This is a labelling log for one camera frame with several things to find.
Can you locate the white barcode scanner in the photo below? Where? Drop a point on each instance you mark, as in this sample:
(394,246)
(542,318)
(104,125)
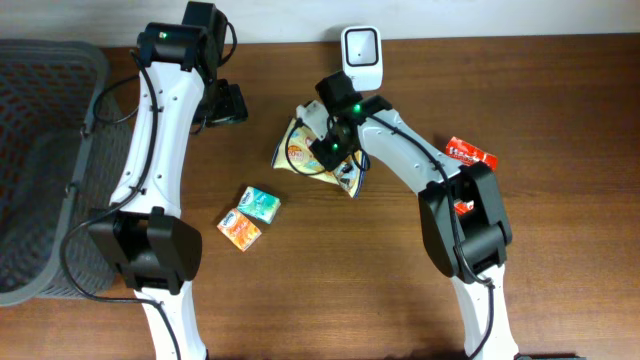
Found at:
(362,59)

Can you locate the orange tissue pack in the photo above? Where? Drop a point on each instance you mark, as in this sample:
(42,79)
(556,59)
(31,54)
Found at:
(239,229)

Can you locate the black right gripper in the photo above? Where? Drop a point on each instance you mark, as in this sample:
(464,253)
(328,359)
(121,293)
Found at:
(327,157)

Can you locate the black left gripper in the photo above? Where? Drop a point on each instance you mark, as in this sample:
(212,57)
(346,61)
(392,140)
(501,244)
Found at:
(228,105)

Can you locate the green tissue pack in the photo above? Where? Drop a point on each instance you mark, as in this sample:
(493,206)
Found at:
(259,204)

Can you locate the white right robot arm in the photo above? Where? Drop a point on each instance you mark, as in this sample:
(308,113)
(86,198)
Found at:
(464,224)

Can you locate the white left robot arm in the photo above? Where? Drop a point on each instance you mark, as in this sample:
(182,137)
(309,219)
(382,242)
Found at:
(142,236)

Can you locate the grey plastic basket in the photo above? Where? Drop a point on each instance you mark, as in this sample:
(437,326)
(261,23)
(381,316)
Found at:
(57,162)

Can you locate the red candy bag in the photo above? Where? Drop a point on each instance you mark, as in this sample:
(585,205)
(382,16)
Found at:
(468,154)

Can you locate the cream snack bag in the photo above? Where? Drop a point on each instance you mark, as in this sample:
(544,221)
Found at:
(293,153)

